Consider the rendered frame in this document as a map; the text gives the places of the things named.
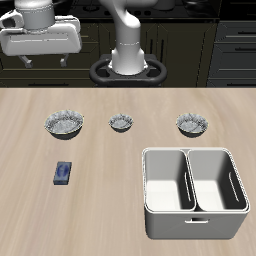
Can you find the small grey patterned bowl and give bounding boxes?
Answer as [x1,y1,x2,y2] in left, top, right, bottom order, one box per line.
[107,112,135,134]

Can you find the large grey patterned bowl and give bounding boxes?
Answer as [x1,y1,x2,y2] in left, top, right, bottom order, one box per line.
[43,109,85,141]

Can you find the dark grey drawer unit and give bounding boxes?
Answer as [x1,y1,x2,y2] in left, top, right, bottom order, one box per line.
[205,19,256,89]

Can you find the blue cream cheese box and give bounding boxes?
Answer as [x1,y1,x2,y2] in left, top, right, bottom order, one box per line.
[52,161,73,186]

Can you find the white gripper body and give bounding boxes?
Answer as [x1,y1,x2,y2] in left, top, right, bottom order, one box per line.
[0,16,83,57]

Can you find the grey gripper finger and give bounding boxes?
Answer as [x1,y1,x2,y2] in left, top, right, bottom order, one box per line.
[59,52,71,68]
[17,54,35,70]

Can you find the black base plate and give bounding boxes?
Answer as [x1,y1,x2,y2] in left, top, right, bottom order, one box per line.
[88,53,168,85]

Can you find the medium grey patterned bowl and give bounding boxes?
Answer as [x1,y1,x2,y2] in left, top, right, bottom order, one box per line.
[175,112,210,139]

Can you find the dark kitchen cupboards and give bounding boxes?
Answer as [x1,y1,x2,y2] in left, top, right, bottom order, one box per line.
[0,0,221,89]

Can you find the white two-bin basket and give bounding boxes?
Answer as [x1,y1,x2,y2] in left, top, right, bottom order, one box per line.
[141,146,251,241]

